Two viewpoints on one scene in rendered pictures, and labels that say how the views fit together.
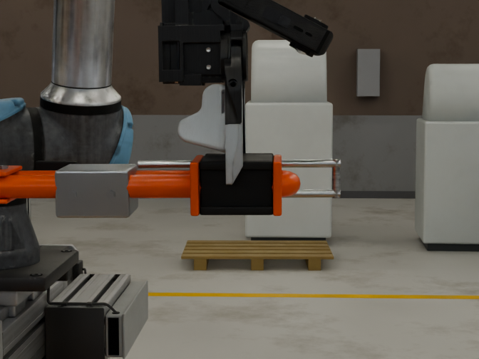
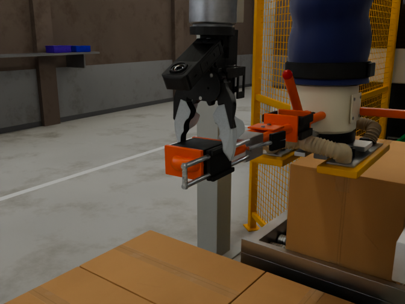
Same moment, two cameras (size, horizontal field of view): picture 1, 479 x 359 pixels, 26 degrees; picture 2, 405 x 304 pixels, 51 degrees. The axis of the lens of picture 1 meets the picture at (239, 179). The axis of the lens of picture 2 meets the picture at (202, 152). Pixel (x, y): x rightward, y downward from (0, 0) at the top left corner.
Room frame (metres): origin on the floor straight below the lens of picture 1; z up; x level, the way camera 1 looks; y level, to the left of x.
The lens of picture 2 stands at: (1.36, -0.58, 1.40)
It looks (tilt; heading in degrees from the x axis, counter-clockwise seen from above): 15 degrees down; 123
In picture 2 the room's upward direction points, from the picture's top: straight up
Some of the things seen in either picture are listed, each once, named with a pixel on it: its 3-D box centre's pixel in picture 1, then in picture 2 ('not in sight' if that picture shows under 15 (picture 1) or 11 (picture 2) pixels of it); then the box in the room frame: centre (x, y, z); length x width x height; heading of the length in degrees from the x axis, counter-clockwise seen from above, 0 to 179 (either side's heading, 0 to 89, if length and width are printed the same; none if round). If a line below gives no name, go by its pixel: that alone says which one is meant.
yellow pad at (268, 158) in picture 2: not in sight; (291, 143); (0.92, 0.60, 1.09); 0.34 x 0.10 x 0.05; 88
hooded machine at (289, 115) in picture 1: (288, 140); not in sight; (8.35, -0.39, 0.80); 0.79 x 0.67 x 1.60; 178
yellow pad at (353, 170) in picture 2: not in sight; (357, 151); (1.11, 0.60, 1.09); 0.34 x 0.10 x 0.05; 88
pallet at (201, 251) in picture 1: (256, 254); not in sight; (7.29, -0.13, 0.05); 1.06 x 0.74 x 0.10; 87
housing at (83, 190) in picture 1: (98, 190); (240, 145); (0.99, 0.14, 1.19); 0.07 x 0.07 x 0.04; 88
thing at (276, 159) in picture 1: (237, 184); (197, 157); (0.98, 0.00, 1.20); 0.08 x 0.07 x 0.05; 88
